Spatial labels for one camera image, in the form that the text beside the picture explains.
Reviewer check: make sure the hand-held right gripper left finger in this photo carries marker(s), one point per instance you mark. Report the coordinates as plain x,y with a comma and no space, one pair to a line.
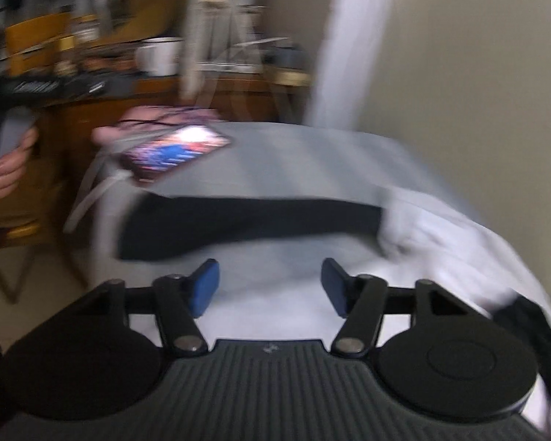
204,287

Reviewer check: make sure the wooden desk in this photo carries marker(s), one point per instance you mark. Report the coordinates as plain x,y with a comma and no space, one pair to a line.
165,94

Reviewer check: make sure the smartphone with lit screen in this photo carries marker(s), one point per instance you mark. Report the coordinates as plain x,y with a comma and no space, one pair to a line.
177,152

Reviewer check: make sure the white sweatshirt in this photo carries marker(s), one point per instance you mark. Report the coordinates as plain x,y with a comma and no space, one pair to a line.
454,257

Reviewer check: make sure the yellow cardboard box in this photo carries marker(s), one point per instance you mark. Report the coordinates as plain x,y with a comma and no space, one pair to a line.
36,41

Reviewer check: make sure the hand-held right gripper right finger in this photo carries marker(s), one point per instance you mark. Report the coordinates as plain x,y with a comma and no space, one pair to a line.
334,290

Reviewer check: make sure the person's left hand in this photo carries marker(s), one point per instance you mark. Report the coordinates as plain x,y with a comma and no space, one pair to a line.
9,167

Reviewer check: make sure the white hanging cloth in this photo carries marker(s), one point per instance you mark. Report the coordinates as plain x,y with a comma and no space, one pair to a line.
349,41

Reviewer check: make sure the wooden chair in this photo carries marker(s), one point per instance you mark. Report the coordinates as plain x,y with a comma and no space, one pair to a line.
18,234

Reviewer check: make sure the white mug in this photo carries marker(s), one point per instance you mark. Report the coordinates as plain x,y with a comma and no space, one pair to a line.
158,56

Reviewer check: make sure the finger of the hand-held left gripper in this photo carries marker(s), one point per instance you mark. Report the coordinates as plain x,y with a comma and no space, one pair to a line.
89,88

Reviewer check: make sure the pile of dark clothes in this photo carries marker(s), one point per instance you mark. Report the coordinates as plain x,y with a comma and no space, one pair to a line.
535,335

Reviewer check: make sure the pink cloth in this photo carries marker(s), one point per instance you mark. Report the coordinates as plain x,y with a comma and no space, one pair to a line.
160,115

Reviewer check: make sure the long black garment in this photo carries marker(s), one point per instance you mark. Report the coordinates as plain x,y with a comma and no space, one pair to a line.
248,226

